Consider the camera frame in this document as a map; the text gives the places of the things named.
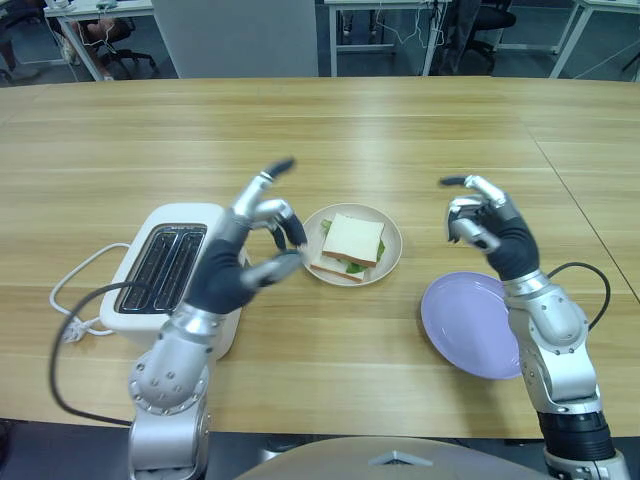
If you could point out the robot body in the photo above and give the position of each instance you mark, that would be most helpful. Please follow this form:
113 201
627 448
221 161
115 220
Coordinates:
395 462

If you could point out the purple plate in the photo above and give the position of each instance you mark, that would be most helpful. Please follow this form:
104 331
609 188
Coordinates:
465 325

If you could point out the cream toaster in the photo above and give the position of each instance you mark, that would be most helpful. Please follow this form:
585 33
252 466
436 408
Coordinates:
140 310

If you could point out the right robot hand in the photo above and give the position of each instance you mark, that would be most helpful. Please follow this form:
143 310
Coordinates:
515 245

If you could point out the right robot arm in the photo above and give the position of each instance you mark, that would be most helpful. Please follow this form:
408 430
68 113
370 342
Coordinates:
555 340

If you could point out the black office chair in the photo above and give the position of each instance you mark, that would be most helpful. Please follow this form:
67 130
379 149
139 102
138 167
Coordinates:
492 22
127 57

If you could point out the person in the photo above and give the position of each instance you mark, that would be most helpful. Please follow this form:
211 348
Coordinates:
95 35

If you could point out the bread slice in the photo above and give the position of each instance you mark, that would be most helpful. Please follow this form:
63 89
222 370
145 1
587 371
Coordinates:
352 240
332 268

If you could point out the cream plate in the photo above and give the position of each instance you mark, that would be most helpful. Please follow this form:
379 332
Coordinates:
392 235

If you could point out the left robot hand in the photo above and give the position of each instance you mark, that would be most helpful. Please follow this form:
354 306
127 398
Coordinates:
220 272

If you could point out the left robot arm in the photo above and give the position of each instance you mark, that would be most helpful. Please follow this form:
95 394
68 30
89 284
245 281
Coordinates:
170 375

